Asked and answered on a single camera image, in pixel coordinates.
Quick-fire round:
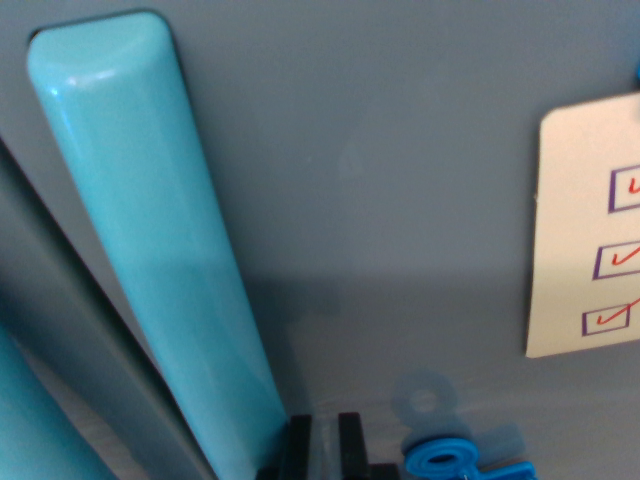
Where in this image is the grey door with logo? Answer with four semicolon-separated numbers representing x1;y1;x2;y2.
0;0;640;480

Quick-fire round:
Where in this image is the grey door with dispenser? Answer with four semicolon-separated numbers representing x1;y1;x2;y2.
0;144;201;480

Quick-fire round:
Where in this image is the cream checklist note card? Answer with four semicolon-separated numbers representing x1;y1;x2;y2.
524;92;640;359

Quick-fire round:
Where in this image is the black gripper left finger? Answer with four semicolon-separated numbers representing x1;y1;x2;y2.
259;414;314;480

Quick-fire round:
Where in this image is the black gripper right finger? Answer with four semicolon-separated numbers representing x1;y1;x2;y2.
337;412;401;480

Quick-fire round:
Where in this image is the blue clip without note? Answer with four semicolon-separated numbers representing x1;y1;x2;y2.
403;434;539;480

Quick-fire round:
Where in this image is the teal handle on dispenser door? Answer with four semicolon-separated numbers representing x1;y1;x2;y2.
0;324;119;480

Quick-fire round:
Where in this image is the teal handle on logo door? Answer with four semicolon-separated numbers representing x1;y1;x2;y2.
27;12;289;480

